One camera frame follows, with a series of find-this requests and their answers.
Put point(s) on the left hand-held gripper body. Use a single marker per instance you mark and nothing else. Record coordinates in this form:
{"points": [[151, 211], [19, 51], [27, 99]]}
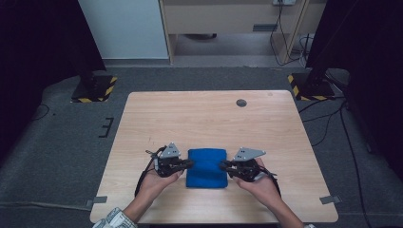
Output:
{"points": [[168, 161]]}

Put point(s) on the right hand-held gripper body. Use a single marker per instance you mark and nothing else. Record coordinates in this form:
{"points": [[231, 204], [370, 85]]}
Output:
{"points": [[248, 167]]}

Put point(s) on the blue cloth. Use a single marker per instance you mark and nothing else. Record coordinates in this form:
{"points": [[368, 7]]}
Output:
{"points": [[206, 167]]}

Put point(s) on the person's right hand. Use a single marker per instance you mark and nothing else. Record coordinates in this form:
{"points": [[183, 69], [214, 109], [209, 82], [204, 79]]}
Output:
{"points": [[263, 188]]}

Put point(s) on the person's left hand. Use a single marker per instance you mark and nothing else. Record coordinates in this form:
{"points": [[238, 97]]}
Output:
{"points": [[155, 183]]}

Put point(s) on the round grey table grommet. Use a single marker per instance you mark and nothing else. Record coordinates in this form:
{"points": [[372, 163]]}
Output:
{"points": [[241, 103]]}

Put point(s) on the grey tape strip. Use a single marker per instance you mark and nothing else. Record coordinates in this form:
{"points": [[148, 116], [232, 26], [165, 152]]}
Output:
{"points": [[330, 199], [96, 201]]}

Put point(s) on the black stand with striped base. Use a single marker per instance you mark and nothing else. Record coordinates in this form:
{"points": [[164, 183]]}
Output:
{"points": [[312, 87], [95, 88]]}

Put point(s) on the white panel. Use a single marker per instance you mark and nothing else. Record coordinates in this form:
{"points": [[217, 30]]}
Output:
{"points": [[123, 28]]}

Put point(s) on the light wooden desk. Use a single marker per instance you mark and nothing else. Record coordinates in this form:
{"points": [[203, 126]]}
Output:
{"points": [[221, 19]]}

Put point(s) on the white power strip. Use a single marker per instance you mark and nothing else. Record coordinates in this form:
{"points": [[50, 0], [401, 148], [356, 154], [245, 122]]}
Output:
{"points": [[284, 2]]}

